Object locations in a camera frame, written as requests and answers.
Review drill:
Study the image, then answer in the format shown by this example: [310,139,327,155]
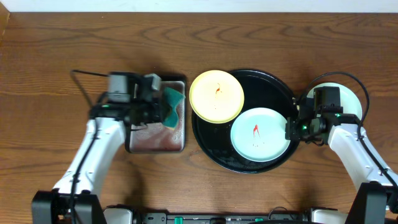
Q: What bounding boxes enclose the green scrub sponge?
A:
[162,87,185,129]

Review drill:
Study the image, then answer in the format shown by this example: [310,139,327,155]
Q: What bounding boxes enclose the light green plate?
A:
[307,82,363,119]
[230,108,290,162]

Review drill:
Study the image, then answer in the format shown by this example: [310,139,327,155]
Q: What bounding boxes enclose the yellow plate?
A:
[189,70,244,124]

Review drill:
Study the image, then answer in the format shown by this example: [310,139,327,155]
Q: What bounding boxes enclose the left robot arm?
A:
[31,72,167,223]

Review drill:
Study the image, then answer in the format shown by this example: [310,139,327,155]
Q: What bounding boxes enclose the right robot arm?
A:
[286,93,397,223]

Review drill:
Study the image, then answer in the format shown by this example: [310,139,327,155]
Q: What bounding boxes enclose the rectangular black soapy tray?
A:
[124,74,187,153]

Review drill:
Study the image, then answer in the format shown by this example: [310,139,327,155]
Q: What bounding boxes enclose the round black tray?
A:
[192,69,299,174]

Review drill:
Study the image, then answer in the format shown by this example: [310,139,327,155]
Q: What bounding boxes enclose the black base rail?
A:
[102,212,349,224]

